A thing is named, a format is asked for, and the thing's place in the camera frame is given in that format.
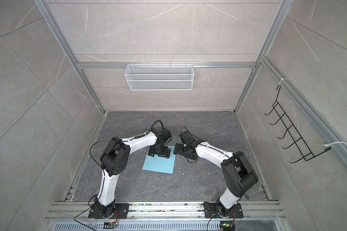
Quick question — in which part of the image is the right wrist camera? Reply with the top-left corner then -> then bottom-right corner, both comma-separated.
179,131 -> 194,143

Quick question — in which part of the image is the aluminium mounting rail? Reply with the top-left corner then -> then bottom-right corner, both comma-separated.
45,201 -> 286,221

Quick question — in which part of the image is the light blue paper sheet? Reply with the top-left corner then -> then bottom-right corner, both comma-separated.
142,146 -> 176,174

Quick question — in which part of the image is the white cable tie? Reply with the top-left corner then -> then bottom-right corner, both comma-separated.
323,141 -> 347,147

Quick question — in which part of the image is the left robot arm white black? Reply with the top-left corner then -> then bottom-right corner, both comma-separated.
94,129 -> 172,215

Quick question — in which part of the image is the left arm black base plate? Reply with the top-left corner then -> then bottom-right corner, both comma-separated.
88,202 -> 130,219

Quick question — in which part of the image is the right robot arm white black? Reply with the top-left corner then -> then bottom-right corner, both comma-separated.
173,140 -> 259,218

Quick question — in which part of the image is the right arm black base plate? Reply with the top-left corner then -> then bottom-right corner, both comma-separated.
203,202 -> 244,218

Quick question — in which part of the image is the white wire mesh basket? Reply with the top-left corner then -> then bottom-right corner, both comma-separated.
124,64 -> 195,91

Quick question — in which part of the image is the black wire hook rack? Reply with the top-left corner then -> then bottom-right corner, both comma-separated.
264,86 -> 332,164

